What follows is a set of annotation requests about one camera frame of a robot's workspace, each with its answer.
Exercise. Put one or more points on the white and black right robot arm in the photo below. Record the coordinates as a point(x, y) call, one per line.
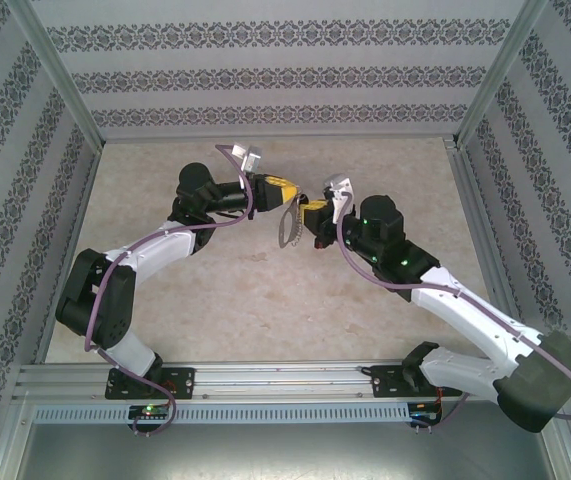
point(470, 315)

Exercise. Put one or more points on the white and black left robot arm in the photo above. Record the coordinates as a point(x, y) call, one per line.
point(155, 250)

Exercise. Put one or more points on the right circuit board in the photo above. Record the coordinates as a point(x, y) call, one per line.
point(425, 412)

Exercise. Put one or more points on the circuit board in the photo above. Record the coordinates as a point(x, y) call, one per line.
point(425, 412)
point(150, 411)

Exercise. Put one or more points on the left circuit board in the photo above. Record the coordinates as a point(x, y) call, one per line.
point(150, 411)

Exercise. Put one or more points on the grey metal sheet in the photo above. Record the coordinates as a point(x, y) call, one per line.
point(285, 455)

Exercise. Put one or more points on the aluminium rear frame bar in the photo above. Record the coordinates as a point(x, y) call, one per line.
point(275, 136)

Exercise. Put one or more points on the aluminium table edge rail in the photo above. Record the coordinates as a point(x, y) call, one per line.
point(475, 200)

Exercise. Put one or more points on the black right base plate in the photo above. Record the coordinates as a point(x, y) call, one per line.
point(387, 385)

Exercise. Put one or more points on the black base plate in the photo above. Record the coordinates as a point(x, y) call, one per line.
point(180, 382)
point(387, 385)

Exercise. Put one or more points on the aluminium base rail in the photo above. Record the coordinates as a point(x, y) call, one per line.
point(275, 380)

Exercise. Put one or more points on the aluminium frame post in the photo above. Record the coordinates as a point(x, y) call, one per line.
point(502, 75)
point(55, 75)

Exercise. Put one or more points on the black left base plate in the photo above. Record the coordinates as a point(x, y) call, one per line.
point(180, 382)

